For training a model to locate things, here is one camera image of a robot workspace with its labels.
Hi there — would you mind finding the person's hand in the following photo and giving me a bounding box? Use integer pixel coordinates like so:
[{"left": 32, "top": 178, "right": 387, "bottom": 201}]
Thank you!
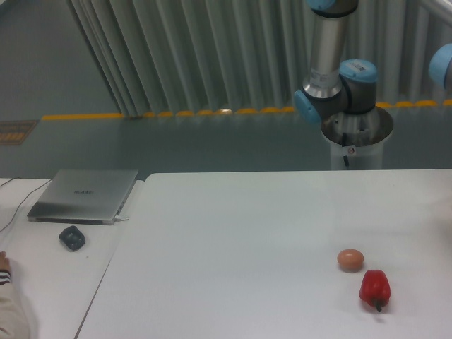
[{"left": 0, "top": 251, "right": 11, "bottom": 273}]

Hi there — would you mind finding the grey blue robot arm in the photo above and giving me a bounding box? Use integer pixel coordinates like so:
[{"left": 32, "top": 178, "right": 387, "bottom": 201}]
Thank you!
[{"left": 293, "top": 1, "right": 451, "bottom": 124}]

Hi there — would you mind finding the striped cream sleeve forearm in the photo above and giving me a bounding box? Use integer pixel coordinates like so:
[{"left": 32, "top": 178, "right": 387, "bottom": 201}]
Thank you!
[{"left": 1, "top": 270, "right": 30, "bottom": 339}]

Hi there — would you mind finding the red bell pepper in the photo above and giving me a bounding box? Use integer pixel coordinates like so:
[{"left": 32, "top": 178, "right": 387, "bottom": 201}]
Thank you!
[{"left": 359, "top": 270, "right": 391, "bottom": 312}]

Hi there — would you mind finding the small black plastic gadget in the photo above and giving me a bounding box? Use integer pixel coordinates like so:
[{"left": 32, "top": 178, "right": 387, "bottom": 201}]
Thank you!
[{"left": 59, "top": 225, "right": 85, "bottom": 251}]

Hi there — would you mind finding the silver closed laptop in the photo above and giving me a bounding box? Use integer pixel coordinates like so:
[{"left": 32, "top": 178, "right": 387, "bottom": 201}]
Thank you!
[{"left": 28, "top": 169, "right": 138, "bottom": 225}]

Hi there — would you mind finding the brown egg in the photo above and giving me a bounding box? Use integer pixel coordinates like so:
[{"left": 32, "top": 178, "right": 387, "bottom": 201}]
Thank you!
[{"left": 337, "top": 249, "right": 364, "bottom": 272}]

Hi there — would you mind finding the thin black mouse cable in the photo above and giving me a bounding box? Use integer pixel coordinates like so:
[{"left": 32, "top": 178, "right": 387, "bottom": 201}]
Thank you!
[{"left": 0, "top": 177, "right": 54, "bottom": 234}]

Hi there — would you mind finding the black pedestal cable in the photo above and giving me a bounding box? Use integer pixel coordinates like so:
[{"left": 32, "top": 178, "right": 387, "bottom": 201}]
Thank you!
[{"left": 340, "top": 131, "right": 350, "bottom": 170}]

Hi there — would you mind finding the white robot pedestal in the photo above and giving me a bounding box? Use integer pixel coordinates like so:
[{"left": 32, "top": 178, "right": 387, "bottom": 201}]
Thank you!
[{"left": 321, "top": 107, "right": 394, "bottom": 170}]

